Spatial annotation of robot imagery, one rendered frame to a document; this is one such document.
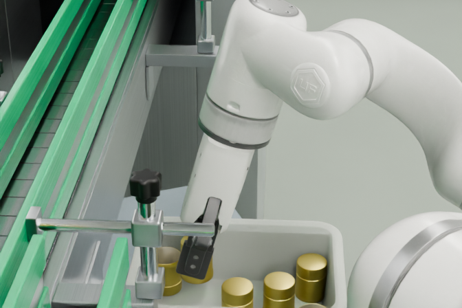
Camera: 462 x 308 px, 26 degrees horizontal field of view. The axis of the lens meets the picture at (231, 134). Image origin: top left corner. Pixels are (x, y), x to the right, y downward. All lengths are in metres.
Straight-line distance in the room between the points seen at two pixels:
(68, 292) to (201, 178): 0.17
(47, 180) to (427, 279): 0.52
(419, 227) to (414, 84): 0.41
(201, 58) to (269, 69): 0.60
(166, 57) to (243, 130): 0.56
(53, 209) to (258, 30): 0.29
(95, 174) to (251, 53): 0.31
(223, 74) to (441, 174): 0.22
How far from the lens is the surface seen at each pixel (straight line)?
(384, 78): 0.97
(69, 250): 1.03
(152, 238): 0.90
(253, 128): 0.96
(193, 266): 1.05
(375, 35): 0.96
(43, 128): 1.26
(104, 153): 1.20
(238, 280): 1.08
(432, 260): 0.56
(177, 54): 1.50
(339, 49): 0.89
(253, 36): 0.92
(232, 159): 0.96
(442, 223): 0.58
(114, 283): 0.82
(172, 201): 1.34
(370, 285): 0.57
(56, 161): 1.02
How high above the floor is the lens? 1.45
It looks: 28 degrees down
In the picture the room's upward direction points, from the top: straight up
